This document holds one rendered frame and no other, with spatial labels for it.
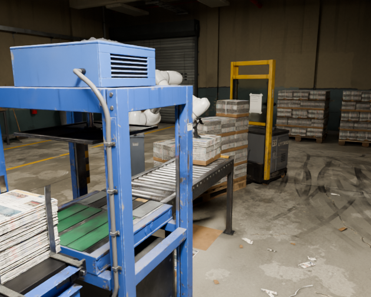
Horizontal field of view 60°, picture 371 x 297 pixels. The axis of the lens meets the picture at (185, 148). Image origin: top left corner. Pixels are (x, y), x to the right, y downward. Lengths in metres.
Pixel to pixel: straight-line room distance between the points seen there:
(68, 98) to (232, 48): 9.62
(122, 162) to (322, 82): 9.20
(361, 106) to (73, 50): 7.58
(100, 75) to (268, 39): 9.29
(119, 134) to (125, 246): 0.49
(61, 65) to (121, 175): 0.62
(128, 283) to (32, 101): 0.93
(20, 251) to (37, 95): 0.68
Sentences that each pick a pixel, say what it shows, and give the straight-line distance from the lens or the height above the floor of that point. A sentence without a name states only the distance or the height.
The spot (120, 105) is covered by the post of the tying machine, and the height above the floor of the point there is 1.48.
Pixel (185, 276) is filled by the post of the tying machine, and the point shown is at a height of 0.37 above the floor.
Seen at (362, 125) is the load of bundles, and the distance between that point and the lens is 8.61.
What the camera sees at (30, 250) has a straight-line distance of 1.58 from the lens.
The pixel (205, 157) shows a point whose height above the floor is 0.88.
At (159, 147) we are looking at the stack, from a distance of 3.89.
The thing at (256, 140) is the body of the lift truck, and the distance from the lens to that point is 5.17.
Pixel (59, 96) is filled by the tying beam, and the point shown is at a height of 1.51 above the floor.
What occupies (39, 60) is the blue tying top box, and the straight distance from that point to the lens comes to 1.77.
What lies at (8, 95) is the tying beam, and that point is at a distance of 1.78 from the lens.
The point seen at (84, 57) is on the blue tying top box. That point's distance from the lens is 1.55.
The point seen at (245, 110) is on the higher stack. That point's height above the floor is 1.15.
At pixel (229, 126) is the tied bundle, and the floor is 0.95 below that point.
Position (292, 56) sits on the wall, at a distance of 10.38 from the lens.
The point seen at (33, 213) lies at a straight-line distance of 1.52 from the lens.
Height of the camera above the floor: 1.58
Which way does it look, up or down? 12 degrees down
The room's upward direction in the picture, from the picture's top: straight up
